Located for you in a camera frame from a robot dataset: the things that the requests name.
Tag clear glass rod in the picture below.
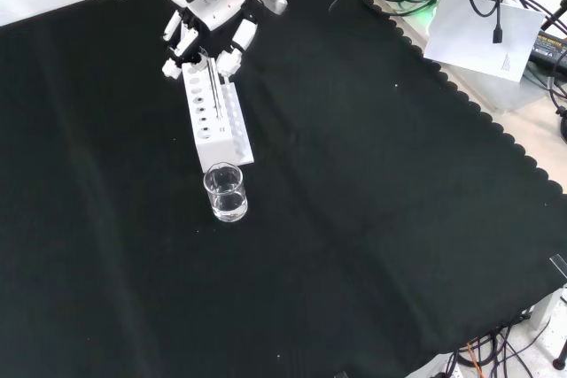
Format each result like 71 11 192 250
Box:
198 46 223 121

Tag white test tube rack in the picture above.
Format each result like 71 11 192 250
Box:
180 57 256 174

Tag clear glass beaker with water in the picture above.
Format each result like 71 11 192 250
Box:
202 164 248 223

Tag black bench cloth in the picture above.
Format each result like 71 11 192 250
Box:
0 0 567 378

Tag white paper sheet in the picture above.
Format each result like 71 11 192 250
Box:
423 0 547 83

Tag clear plastic board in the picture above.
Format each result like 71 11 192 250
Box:
460 63 557 114

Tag black power adapter yellow label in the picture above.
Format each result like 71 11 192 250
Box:
529 27 567 81

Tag clear tape piece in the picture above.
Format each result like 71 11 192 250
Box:
548 252 567 282

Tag white table leg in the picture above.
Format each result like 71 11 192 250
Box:
528 288 566 331

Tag black tripod foot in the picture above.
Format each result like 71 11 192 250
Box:
552 332 567 371

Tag orange cable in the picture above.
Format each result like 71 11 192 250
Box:
457 341 485 371

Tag black floor cables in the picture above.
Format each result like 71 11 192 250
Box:
455 323 560 378

